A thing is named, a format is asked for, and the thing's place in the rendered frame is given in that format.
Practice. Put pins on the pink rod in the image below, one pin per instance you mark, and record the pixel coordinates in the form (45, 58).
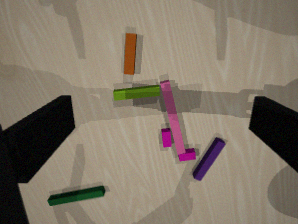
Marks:
(172, 114)

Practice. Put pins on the purple rod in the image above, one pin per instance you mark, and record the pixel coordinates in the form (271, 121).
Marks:
(208, 159)

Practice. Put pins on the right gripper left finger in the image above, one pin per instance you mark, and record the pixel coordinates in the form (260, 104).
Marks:
(30, 143)

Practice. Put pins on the small magenta block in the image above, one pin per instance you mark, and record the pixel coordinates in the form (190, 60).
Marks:
(166, 136)
(189, 155)

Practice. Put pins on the orange-brown rectangular rod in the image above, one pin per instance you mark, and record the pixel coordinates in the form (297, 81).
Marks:
(130, 53)

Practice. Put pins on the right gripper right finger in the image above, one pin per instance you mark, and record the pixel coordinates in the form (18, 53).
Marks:
(277, 126)

